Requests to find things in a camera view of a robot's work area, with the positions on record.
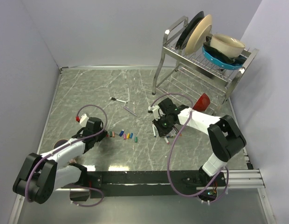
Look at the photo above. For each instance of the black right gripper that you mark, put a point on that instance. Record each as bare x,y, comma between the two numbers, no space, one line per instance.
162,131

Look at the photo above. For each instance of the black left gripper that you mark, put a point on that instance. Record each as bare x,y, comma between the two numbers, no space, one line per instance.
102,135

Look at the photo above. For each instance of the black cap marker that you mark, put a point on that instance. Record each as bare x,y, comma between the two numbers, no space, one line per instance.
115,99

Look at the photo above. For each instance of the red cap marker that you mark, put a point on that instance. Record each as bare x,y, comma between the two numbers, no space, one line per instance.
154,131

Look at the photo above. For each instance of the pink cap marker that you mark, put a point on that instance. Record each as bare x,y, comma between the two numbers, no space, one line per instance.
166,140

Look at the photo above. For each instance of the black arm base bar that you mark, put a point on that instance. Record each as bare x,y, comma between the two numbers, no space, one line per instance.
146,183

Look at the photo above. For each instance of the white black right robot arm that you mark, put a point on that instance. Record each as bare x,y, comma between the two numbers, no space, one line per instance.
224,134

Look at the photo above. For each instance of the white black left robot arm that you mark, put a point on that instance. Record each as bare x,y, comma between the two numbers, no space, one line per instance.
41,174

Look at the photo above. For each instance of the red bowl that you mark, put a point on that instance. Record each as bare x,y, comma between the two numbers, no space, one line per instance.
202,103

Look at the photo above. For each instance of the stainless steel dish rack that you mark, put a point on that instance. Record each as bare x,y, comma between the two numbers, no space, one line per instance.
194,74

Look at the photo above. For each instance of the black plate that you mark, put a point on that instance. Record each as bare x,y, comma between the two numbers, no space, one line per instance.
184,37

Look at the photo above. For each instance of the blue polka dot bowl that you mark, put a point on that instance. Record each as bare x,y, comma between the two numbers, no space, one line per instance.
219,63

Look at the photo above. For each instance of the beige plate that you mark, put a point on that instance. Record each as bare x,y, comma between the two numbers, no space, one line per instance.
199,35

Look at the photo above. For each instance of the black dish under bowl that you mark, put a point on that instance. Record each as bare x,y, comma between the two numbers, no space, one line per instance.
220,56

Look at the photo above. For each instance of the cream ceramic bowl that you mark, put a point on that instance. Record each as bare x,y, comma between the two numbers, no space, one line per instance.
227,45

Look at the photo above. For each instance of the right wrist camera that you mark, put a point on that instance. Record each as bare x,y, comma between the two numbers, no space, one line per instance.
153,109

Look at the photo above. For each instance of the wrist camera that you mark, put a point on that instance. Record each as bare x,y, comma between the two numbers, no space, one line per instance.
82,120
153,109

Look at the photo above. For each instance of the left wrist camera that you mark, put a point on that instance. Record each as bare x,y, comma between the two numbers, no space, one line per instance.
82,120

